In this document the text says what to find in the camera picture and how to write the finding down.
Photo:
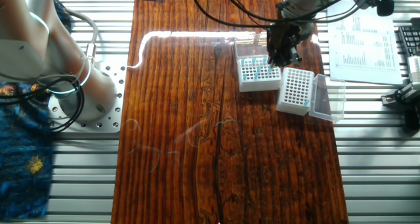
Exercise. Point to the silver perforated base plate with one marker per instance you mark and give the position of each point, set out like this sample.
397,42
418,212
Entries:
113,120

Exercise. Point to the white pipette tip holder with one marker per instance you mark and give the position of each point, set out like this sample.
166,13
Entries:
292,109
259,86

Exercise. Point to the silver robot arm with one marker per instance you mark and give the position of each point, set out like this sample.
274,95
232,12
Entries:
33,53

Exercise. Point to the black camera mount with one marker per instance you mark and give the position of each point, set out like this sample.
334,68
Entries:
403,94

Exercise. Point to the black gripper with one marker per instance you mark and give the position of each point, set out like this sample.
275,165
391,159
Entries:
285,36

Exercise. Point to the blue painted cloth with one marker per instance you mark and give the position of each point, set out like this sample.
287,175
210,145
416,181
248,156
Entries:
23,184

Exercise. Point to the printed paper sheet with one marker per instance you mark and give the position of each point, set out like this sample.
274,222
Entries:
364,53

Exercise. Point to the brown wooden board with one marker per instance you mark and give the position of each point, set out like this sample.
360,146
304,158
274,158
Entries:
183,135

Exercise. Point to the black keyboard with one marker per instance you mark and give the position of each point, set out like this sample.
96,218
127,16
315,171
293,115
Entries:
410,36

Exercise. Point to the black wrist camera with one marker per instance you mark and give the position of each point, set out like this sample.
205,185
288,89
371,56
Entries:
384,4

